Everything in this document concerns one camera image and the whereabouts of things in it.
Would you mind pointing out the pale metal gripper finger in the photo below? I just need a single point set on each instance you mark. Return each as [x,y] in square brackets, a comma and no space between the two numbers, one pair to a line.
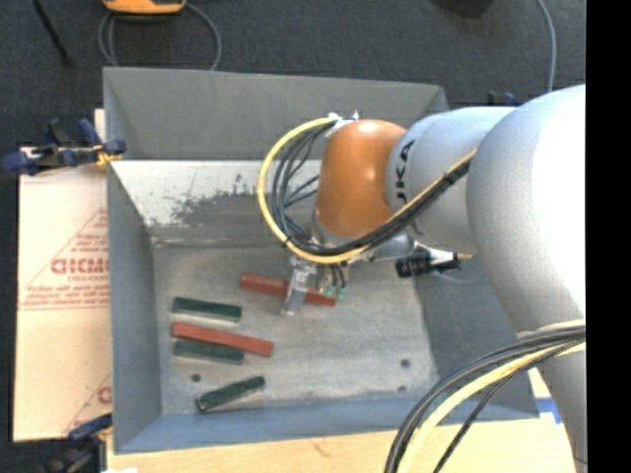
[295,302]
[302,276]

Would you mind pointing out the black cylinder on white bracket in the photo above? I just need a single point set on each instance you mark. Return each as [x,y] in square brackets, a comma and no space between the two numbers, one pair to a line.
[413,265]

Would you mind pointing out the grey metal bin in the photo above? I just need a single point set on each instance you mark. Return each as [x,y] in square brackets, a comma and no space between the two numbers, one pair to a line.
[207,121]

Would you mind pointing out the dark green flat block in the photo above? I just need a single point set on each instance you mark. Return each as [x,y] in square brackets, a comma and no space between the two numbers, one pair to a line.
[231,393]
[207,308]
[207,353]

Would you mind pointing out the red-brown flat block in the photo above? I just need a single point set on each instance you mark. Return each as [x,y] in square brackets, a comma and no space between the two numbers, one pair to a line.
[261,284]
[222,339]

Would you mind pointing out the brown cardboard board, red print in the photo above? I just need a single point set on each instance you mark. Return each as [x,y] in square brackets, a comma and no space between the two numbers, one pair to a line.
[59,362]

